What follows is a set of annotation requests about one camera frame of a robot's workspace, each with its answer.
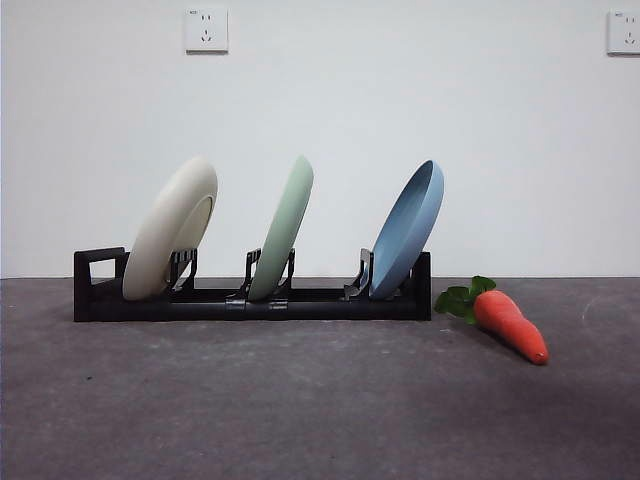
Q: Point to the green round plate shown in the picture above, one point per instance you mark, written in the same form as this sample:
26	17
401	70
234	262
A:
282	235

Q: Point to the orange carrot with green leaves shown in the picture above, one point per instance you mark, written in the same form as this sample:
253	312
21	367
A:
505	322

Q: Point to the blue round plate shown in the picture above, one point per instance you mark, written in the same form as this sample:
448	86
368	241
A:
405	240

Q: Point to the cream round plate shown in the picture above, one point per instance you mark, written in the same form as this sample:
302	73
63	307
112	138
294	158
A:
160	235

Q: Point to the black plate rack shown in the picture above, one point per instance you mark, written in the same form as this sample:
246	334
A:
150	311

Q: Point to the white wall socket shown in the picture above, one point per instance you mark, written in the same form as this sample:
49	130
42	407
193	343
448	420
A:
625	34
207	30

